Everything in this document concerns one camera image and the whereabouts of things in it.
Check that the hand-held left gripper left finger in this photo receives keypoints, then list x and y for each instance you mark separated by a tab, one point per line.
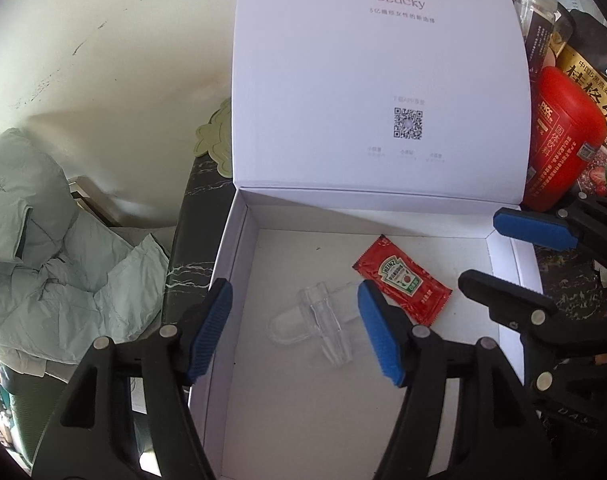
211	330

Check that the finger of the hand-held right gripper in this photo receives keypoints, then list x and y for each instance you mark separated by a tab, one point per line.
508	295
533	227

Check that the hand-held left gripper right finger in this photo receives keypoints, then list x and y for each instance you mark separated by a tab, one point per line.
378	335

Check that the red ketchup packet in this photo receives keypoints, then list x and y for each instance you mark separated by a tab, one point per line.
398	275

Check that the clear plastic holder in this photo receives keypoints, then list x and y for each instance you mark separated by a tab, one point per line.
303	320

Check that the white cardboard box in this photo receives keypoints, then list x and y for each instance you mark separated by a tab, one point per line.
383	60

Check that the red canister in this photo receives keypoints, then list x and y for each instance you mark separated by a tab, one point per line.
558	135

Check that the pale green jacket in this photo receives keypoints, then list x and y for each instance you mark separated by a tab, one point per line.
43	240

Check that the green flower-shaped coaster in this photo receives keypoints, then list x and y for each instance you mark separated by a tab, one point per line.
213	135

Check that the clear jar with dark label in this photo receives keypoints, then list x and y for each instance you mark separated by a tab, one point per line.
533	10

